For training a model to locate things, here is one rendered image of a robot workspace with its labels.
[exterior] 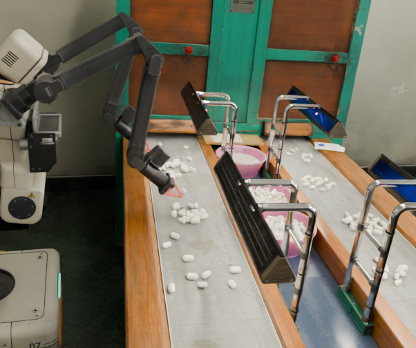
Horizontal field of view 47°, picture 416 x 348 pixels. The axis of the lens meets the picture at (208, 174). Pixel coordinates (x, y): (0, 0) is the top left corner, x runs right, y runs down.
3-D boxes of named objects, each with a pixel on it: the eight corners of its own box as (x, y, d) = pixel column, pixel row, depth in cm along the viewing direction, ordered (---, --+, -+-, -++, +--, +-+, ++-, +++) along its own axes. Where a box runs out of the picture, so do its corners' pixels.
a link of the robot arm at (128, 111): (102, 113, 218) (102, 117, 210) (119, 94, 217) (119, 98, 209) (123, 130, 222) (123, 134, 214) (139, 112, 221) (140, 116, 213)
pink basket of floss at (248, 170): (245, 186, 240) (247, 168, 236) (204, 169, 254) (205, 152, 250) (273, 171, 260) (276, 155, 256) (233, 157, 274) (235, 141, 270)
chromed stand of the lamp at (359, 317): (362, 336, 147) (397, 207, 129) (336, 294, 165) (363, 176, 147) (419, 333, 151) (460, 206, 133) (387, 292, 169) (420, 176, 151)
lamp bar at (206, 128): (197, 135, 193) (199, 117, 190) (180, 94, 249) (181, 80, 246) (217, 135, 195) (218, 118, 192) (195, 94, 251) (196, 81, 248)
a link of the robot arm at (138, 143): (145, 48, 173) (149, 53, 164) (160, 52, 175) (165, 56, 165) (124, 159, 188) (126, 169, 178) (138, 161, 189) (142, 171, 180)
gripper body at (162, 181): (171, 174, 194) (157, 163, 191) (174, 184, 185) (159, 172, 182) (160, 185, 195) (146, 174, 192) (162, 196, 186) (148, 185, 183)
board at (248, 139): (205, 144, 263) (205, 142, 263) (201, 134, 277) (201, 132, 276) (263, 146, 269) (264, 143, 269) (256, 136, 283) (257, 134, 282)
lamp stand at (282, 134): (272, 193, 234) (286, 104, 216) (261, 176, 252) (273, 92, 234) (309, 193, 238) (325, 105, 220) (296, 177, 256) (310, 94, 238)
